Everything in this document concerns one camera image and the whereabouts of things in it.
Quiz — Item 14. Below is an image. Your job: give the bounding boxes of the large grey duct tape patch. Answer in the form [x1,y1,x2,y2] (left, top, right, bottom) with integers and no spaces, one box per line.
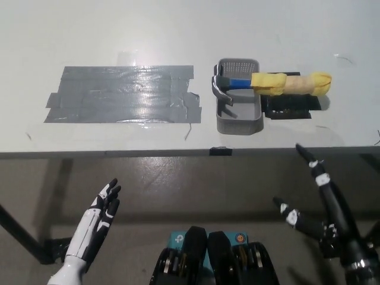
[43,64,203,125]

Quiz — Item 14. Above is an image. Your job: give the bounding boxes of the black robot body with teal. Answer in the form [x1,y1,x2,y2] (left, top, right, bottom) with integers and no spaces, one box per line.
[150,226,281,285]

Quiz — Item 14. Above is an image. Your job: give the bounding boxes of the grey plastic basket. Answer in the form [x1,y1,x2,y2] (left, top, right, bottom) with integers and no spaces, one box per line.
[214,57,265,135]

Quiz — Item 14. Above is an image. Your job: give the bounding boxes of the black table leg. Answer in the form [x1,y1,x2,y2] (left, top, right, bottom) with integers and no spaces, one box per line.
[0,202,50,265]

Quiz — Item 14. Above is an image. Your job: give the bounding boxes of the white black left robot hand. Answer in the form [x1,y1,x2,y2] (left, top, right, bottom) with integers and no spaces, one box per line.
[46,178,122,285]

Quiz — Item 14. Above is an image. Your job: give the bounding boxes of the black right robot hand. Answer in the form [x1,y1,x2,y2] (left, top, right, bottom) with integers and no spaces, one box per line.
[272,143,380,268]

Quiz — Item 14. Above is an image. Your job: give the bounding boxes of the hammer with yellow handle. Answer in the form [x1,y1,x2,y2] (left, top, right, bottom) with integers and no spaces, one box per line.
[211,64,333,106]

